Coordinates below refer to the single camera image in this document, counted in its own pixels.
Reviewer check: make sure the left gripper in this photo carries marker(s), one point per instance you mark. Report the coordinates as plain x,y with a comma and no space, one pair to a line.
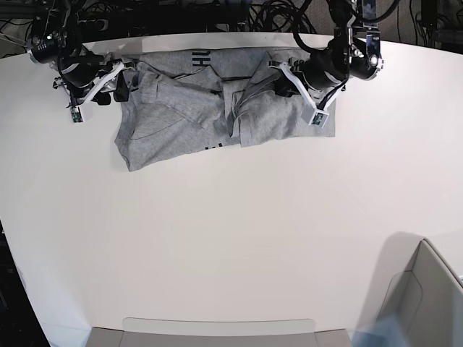
317,78

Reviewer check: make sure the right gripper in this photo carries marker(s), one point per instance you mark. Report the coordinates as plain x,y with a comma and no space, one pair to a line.
93,78

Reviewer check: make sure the grey T-shirt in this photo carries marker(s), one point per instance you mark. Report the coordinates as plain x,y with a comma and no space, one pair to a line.
183,102

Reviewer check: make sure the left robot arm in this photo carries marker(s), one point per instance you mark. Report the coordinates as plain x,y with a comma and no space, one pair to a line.
354,51

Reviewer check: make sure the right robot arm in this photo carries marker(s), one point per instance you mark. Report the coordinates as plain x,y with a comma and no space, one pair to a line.
58,40

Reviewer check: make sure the black power strip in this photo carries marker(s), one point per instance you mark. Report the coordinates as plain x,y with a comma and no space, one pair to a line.
98,25

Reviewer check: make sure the grey bin right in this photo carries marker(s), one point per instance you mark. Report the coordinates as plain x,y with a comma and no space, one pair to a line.
423,305

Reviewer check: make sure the grey bin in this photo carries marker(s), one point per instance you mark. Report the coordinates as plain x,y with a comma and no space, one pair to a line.
150,332
423,305

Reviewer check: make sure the grey bin bottom centre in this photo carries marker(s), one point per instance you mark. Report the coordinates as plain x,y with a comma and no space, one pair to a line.
150,332

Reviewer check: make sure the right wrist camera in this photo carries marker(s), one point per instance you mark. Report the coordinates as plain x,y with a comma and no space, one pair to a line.
76,115

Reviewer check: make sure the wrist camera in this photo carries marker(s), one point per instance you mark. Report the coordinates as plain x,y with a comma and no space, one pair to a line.
319,118
76,115

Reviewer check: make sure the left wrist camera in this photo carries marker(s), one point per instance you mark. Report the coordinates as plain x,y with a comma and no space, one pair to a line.
319,118

